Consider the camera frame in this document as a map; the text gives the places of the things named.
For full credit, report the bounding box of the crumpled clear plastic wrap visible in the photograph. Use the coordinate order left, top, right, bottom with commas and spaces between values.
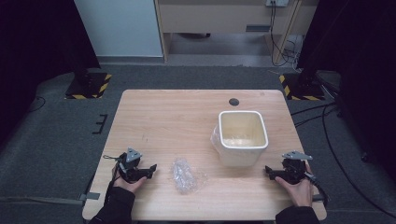
169, 157, 209, 196

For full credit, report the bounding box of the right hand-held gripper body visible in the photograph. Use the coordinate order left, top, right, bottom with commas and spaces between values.
281, 150, 314, 185

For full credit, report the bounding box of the person's right hand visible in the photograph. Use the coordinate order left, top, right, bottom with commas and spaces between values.
275, 163, 315, 208

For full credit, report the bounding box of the black stand pole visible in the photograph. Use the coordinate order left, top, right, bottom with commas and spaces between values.
297, 36, 321, 89
68, 36, 94, 86

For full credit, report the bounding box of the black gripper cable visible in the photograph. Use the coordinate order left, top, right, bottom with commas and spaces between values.
305, 172, 331, 207
102, 154, 123, 203

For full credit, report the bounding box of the dark curtain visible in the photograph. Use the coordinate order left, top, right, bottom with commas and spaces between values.
296, 0, 396, 181
0, 0, 101, 147

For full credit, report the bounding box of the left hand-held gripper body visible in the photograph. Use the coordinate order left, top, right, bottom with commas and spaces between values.
117, 147, 148, 183

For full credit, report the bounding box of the long black floor cable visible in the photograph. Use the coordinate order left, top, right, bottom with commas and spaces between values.
320, 102, 396, 218

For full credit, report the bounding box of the black hazard-striped stand base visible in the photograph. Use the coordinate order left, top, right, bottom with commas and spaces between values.
64, 72, 113, 101
278, 72, 327, 102

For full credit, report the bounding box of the white plastic bin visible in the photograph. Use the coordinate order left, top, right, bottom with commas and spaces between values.
217, 109, 270, 168

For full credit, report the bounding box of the white panel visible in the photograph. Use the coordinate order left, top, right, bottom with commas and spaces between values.
74, 0, 164, 58

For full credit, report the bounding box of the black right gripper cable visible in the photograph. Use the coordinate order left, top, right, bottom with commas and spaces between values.
305, 172, 331, 207

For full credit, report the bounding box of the thin black floor cable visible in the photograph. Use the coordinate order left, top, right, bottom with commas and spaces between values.
27, 95, 47, 114

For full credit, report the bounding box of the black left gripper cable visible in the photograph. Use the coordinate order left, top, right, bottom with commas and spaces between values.
102, 154, 123, 203

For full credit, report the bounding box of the black hanging cable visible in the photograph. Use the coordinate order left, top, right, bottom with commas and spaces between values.
268, 2, 301, 67

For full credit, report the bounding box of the person's left hand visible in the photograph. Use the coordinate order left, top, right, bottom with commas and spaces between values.
111, 165, 148, 194

